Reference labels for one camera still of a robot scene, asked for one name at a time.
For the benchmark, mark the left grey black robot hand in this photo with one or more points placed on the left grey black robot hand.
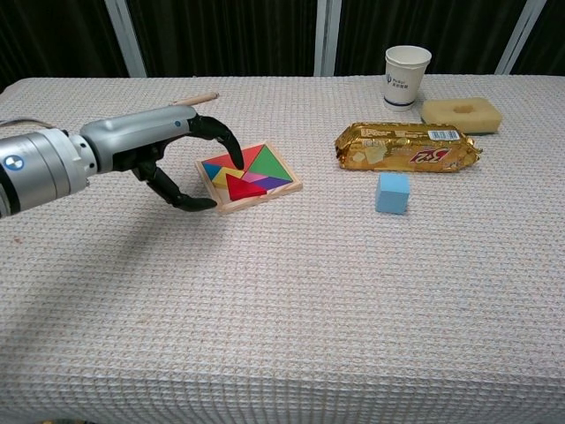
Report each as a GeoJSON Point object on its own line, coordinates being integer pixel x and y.
{"type": "Point", "coordinates": [132, 132]}

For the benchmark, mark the medium red tangram triangle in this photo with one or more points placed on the medium red tangram triangle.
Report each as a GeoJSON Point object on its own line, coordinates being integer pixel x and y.
{"type": "Point", "coordinates": [240, 190]}

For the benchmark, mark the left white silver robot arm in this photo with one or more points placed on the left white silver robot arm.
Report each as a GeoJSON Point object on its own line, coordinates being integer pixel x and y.
{"type": "Point", "coordinates": [39, 168]}

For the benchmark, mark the small blue tangram triangle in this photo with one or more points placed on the small blue tangram triangle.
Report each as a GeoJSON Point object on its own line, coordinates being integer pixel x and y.
{"type": "Point", "coordinates": [210, 170]}

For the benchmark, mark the large red tangram triangle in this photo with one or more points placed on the large red tangram triangle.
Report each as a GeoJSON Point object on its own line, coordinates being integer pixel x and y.
{"type": "Point", "coordinates": [220, 160]}

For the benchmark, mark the yellow tangram square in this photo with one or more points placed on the yellow tangram square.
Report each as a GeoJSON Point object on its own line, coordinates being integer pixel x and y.
{"type": "Point", "coordinates": [220, 176]}

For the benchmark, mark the small pink tangram triangle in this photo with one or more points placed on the small pink tangram triangle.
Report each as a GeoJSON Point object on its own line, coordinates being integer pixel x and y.
{"type": "Point", "coordinates": [256, 176]}

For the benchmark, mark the large green tangram triangle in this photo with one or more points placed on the large green tangram triangle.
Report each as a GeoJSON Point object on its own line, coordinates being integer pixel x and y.
{"type": "Point", "coordinates": [269, 165]}

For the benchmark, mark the purple tangram parallelogram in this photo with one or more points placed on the purple tangram parallelogram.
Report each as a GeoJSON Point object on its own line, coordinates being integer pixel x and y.
{"type": "Point", "coordinates": [273, 182]}

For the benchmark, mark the thin wooden stick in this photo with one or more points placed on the thin wooden stick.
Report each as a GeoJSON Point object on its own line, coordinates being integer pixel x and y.
{"type": "Point", "coordinates": [203, 98]}

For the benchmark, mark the dark pleated curtain panel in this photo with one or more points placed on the dark pleated curtain panel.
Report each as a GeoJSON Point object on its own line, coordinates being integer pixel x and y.
{"type": "Point", "coordinates": [220, 35]}
{"type": "Point", "coordinates": [552, 35]}
{"type": "Point", "coordinates": [53, 35]}
{"type": "Point", "coordinates": [463, 26]}

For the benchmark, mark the beige waffle tablecloth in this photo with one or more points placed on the beige waffle tablecloth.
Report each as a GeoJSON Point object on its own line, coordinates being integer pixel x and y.
{"type": "Point", "coordinates": [282, 287]}

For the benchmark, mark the gold foil snack package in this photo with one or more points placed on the gold foil snack package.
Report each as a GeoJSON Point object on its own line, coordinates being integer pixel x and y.
{"type": "Point", "coordinates": [388, 150]}

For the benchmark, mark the light blue cube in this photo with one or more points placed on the light blue cube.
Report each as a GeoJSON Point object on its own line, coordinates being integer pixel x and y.
{"type": "Point", "coordinates": [392, 194]}

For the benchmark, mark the white paper cup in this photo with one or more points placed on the white paper cup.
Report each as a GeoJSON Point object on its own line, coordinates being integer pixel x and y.
{"type": "Point", "coordinates": [401, 84]}

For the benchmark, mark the yellow sponge with hole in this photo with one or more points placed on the yellow sponge with hole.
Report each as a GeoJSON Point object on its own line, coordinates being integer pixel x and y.
{"type": "Point", "coordinates": [441, 112]}

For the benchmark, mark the white partition post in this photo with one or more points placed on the white partition post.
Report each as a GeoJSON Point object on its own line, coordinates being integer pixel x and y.
{"type": "Point", "coordinates": [518, 40]}
{"type": "Point", "coordinates": [128, 48]}
{"type": "Point", "coordinates": [326, 35]}

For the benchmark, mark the wooden tangram puzzle tray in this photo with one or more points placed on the wooden tangram puzzle tray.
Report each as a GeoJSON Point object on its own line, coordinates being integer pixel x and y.
{"type": "Point", "coordinates": [238, 204]}

